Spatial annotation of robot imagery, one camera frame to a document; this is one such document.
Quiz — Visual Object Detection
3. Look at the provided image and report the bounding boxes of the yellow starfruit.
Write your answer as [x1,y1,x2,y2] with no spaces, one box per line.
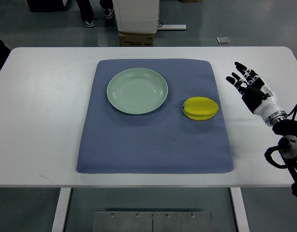
[183,97,219,121]

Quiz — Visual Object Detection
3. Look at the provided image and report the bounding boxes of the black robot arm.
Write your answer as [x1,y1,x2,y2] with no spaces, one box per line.
[264,104,297,197]

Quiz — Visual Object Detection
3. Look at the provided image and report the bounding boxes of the black object top left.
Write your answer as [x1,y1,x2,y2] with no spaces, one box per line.
[26,0,70,13]

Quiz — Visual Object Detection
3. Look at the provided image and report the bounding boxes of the white cabinet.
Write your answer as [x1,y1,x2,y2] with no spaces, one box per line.
[113,0,160,34]

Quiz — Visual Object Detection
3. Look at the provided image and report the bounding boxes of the cardboard box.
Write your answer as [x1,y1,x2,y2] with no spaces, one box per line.
[119,32,154,47]

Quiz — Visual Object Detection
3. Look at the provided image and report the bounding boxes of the light green plate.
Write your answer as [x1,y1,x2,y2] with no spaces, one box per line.
[106,68,168,115]

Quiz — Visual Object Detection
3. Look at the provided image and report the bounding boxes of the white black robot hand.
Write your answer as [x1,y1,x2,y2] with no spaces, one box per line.
[226,62,287,127]

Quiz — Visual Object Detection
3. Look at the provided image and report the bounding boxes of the person legs dark trousers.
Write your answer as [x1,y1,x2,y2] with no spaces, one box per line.
[76,0,114,28]

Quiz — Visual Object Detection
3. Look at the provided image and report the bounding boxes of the white table leg right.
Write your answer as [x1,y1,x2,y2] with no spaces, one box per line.
[230,188,250,232]

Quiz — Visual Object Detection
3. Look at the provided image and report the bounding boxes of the blue textured mat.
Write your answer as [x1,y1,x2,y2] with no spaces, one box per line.
[76,59,234,174]

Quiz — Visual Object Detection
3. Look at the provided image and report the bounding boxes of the small grey floor plate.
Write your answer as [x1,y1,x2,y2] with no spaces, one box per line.
[216,36,230,44]

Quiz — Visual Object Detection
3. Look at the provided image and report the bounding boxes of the white table leg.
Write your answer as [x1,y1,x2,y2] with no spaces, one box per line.
[230,188,250,232]
[51,188,72,232]

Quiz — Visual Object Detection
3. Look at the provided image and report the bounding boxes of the white table leg left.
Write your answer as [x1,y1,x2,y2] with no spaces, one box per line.
[51,188,72,232]

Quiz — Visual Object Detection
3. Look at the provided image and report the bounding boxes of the white floor foot bar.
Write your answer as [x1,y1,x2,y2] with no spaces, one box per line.
[157,24,187,30]

